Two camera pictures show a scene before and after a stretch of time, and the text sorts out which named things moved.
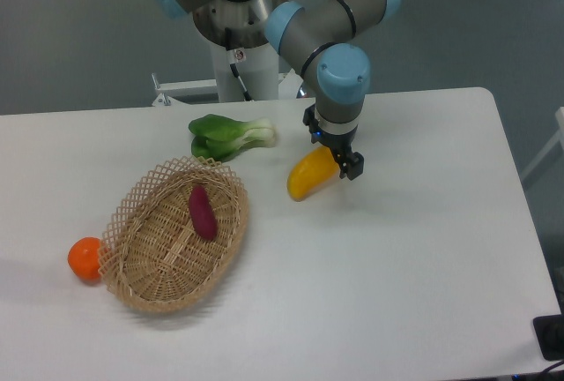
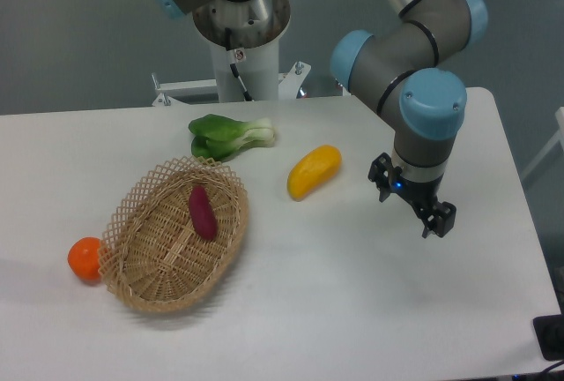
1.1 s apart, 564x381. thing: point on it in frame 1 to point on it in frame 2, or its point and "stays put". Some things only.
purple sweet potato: (202, 212) stays put
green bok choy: (221, 138) stays put
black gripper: (351, 162) to (422, 195)
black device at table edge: (549, 332) stays put
